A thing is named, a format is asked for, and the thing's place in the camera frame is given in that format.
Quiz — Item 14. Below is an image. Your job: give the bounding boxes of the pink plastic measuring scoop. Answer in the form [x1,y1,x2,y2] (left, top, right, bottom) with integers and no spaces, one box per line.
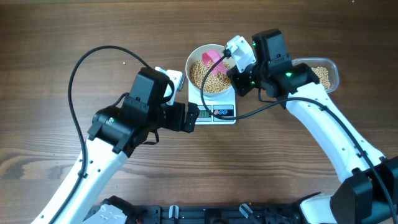
[201,50,228,75]

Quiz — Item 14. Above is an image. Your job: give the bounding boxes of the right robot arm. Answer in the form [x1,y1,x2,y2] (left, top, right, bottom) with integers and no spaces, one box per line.
[225,29,397,223]

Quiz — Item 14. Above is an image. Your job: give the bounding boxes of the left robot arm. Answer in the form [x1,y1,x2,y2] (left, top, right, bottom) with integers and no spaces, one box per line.
[34,67,199,223]

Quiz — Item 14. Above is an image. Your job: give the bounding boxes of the white digital kitchen scale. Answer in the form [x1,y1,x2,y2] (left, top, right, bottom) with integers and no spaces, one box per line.
[188,82,236,125]

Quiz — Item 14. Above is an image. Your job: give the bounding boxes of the soybeans in bowl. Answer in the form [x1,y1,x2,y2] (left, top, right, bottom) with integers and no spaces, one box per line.
[189,60,231,93]

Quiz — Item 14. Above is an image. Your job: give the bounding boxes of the white bowl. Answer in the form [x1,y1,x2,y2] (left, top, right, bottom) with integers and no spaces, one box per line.
[185,44,224,84]

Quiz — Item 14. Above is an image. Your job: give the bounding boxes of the soybeans in container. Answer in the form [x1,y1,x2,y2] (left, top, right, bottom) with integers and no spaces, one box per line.
[312,67,331,90]

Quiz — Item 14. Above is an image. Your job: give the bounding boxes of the clear plastic container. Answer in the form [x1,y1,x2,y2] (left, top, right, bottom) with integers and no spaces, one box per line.
[292,57,340,93]

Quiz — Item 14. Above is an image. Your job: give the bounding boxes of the black right camera cable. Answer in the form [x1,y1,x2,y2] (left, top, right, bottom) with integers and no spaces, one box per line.
[200,49,398,224]

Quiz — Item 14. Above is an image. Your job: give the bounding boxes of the black camera cable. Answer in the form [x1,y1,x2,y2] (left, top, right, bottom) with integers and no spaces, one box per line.
[55,45,153,224]
[200,49,398,224]

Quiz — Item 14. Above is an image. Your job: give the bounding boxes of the black left camera cable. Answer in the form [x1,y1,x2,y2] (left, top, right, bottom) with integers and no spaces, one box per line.
[55,45,153,224]

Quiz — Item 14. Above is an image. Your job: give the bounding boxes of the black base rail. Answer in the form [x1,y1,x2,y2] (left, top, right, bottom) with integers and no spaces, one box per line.
[83,203,299,224]

